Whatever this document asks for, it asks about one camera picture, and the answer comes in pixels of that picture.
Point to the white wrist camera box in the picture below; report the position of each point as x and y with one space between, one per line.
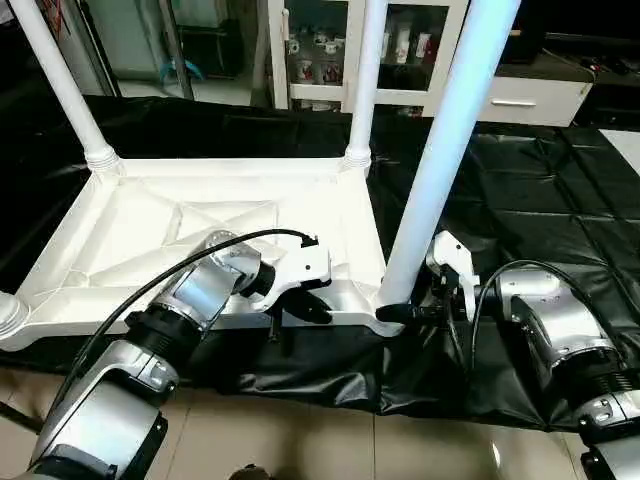
455 260
300 268

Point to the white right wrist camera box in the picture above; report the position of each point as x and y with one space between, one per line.
455 260

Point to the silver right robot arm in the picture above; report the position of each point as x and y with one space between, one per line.
560 330

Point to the black metal stand leg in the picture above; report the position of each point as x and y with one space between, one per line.
18 415

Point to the white drawer unit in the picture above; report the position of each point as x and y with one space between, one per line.
535 100

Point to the black work mat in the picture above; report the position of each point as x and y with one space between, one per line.
540 200

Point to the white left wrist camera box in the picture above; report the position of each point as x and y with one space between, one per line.
300 268

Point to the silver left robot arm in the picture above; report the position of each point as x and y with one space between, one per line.
170 320

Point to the large black box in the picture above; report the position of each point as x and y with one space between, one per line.
525 30

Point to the white glass-door cabinet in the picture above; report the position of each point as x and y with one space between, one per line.
320 55

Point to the dark low sideboard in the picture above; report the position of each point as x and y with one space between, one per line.
600 75

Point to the white flat board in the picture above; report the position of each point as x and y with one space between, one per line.
625 150

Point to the white plastic table top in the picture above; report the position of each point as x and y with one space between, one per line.
130 230

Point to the blue floor stand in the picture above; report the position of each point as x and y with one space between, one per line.
182 70

